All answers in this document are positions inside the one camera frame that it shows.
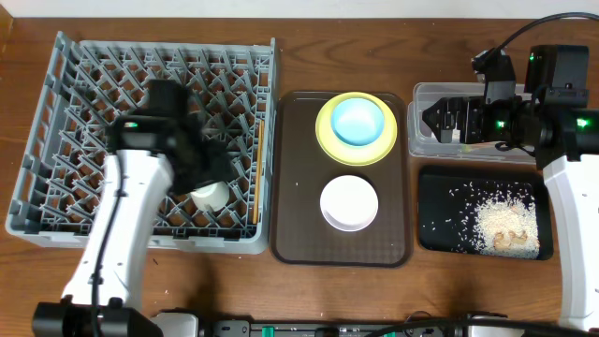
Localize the pink bowl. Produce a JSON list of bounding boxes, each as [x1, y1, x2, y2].
[[319, 175, 379, 232]]

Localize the wooden chopstick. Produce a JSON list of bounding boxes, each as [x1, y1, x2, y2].
[[252, 121, 265, 225]]

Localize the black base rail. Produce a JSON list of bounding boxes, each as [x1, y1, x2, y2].
[[149, 308, 599, 337]]

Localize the grey plastic dish rack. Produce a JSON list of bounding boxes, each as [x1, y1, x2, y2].
[[5, 34, 279, 255]]

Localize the clear plastic bin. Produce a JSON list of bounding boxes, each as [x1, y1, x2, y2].
[[407, 82, 535, 165]]

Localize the spilled rice pile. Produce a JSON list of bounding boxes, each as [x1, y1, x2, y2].
[[418, 180, 540, 259]]

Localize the brown serving tray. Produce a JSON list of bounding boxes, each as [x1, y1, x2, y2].
[[270, 91, 413, 268]]

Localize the black tray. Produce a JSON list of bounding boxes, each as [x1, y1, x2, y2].
[[417, 166, 553, 260]]

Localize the white plastic cup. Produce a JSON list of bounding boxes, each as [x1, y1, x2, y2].
[[189, 182, 229, 212]]

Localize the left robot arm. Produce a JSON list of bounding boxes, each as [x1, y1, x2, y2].
[[32, 80, 235, 337]]

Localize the light blue bowl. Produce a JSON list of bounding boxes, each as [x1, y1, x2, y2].
[[331, 97, 385, 146]]

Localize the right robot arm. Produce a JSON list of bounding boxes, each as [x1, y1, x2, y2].
[[422, 45, 598, 332]]

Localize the yellow plate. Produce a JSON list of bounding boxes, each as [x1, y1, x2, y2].
[[315, 92, 399, 167]]

